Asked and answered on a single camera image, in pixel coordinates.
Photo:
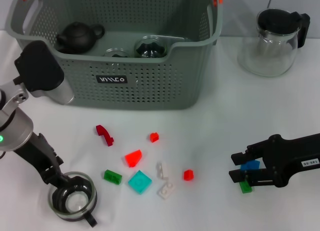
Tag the glass pitcher with black lid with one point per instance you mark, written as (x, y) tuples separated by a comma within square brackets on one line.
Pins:
[(277, 21)]

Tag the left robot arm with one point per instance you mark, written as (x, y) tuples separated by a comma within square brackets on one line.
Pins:
[(12, 131)]

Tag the white tall brick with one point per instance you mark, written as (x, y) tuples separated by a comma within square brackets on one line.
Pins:
[(163, 169)]

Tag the glass teacup with black base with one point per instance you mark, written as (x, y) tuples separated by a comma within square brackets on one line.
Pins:
[(80, 206), (116, 53), (150, 48)]

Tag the dark red curved brick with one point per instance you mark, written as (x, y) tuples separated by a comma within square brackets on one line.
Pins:
[(105, 134)]

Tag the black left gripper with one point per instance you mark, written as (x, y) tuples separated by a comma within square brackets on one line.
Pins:
[(40, 156)]

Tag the green brick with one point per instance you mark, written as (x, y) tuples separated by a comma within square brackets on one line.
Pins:
[(246, 188), (112, 177)]

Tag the small red brick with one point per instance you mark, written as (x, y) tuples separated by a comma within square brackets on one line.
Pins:
[(154, 137), (188, 175)]

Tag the black clay teapot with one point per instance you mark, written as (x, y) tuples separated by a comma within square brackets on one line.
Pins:
[(77, 38)]

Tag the teal square brick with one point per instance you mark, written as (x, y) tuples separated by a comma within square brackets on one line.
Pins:
[(139, 182)]

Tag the grey perforated plastic storage bin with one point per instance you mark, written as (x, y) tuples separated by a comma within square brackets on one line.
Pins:
[(150, 91)]

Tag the white flat two-stud brick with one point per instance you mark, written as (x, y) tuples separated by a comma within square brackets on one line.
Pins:
[(166, 190)]

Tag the red sloped brick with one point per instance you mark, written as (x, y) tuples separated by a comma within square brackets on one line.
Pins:
[(133, 158)]

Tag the blue square brick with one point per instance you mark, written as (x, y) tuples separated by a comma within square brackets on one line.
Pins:
[(251, 165)]

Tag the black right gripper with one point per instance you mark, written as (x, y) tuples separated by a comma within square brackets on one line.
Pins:
[(290, 158)]

